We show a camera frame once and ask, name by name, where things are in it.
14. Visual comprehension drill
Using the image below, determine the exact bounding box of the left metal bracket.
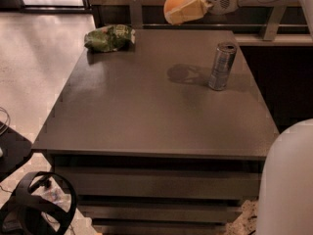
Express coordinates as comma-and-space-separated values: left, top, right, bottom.
128, 0, 143, 29

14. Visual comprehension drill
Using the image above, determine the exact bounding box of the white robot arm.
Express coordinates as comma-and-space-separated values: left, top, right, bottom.
163, 0, 313, 235

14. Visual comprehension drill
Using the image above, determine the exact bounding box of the orange fruit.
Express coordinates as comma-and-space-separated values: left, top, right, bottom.
163, 0, 186, 13

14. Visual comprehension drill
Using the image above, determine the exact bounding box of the metal bracket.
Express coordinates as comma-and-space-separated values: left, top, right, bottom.
128, 0, 143, 29
260, 6, 287, 41

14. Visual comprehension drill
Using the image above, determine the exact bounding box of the green jalapeno chip bag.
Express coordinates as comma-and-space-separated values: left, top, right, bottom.
84, 24, 135, 53

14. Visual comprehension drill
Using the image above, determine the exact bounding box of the right metal bracket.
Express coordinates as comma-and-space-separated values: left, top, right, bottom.
260, 6, 287, 41

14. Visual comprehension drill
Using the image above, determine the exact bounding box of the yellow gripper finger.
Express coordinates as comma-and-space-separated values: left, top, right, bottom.
164, 0, 211, 25

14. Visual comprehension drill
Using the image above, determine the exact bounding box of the grey wire loop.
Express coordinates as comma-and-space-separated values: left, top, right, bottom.
0, 107, 12, 136

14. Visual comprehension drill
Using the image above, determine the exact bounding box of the grey drawer cabinet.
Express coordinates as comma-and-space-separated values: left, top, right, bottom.
34, 29, 278, 235

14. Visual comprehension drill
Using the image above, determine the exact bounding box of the silver drink can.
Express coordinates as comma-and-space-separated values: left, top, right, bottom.
208, 42, 237, 91

